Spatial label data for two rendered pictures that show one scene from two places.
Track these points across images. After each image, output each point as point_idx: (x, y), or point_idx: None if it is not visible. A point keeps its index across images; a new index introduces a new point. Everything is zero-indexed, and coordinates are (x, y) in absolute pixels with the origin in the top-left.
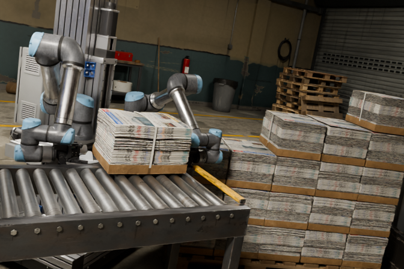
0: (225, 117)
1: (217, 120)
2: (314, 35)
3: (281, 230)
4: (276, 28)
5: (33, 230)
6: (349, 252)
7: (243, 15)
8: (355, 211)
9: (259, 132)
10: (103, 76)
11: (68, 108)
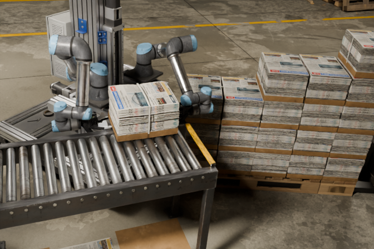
0: None
1: (252, 1)
2: None
3: (269, 155)
4: None
5: (66, 202)
6: (329, 170)
7: None
8: (335, 140)
9: (295, 14)
10: (114, 42)
11: (84, 94)
